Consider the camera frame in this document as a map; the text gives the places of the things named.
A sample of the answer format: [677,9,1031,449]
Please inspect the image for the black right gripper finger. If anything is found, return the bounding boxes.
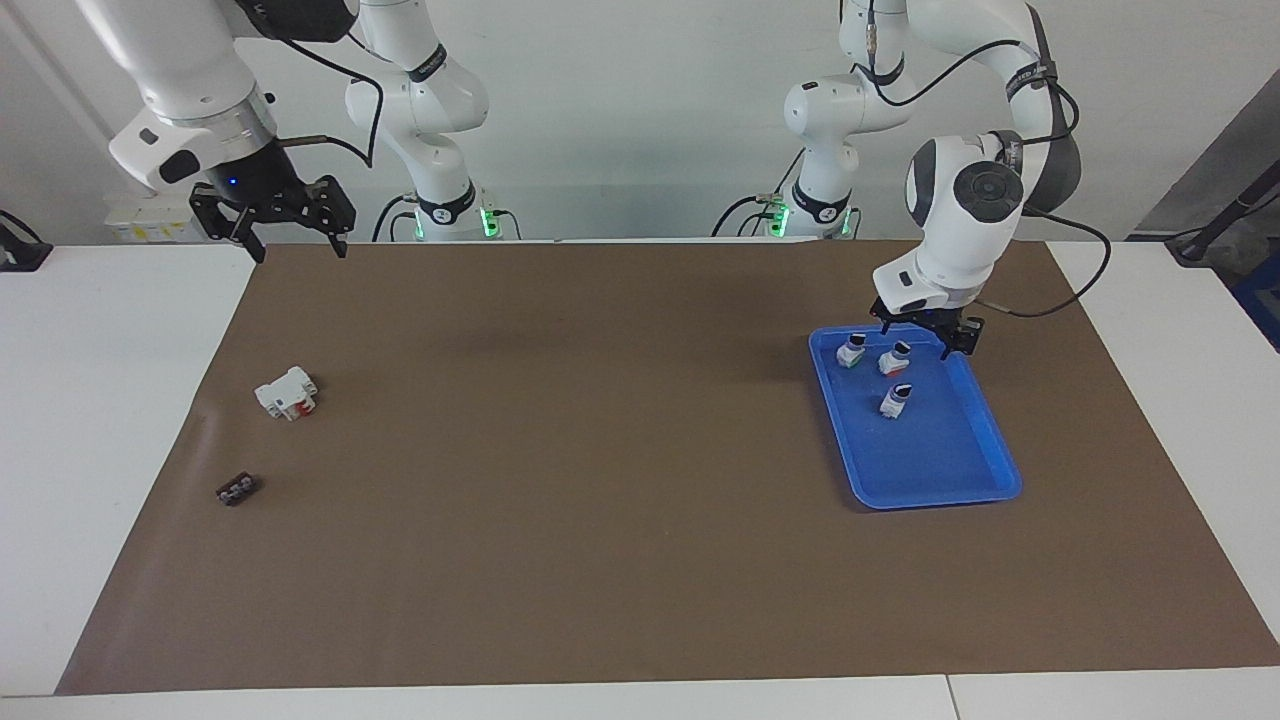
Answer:
[189,183,267,263]
[293,175,358,259]

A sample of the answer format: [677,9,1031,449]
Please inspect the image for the white power strip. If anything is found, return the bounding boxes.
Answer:
[105,195,206,244]

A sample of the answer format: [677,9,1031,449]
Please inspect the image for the blue plastic tray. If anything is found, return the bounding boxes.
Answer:
[808,322,1023,511]

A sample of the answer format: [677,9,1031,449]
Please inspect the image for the white circuit breaker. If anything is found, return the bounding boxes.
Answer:
[254,366,319,422]

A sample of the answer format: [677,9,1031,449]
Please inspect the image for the black table clamp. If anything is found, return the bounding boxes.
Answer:
[0,210,53,273]

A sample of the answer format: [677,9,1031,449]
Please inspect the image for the black stand pole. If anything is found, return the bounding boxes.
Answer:
[1165,160,1280,266]

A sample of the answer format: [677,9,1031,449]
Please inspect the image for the blue box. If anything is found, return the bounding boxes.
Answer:
[1232,250,1280,351]

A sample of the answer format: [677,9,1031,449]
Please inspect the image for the brown table mat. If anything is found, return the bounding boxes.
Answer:
[55,238,1280,696]

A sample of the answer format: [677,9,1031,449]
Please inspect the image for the black right arm base cables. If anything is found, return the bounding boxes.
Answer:
[372,193,419,243]

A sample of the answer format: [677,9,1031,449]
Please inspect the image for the black arm base cables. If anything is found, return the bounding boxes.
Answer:
[712,150,806,239]
[372,193,419,243]

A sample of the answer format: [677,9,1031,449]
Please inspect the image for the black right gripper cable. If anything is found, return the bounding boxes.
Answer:
[275,35,383,169]

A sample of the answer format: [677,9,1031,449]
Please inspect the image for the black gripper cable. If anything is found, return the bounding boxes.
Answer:
[275,35,383,169]
[985,40,1113,319]

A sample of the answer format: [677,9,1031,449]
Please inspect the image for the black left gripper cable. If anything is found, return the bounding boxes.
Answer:
[985,40,1113,319]

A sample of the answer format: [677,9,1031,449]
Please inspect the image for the black left arm base cables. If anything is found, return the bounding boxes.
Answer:
[712,150,806,239]

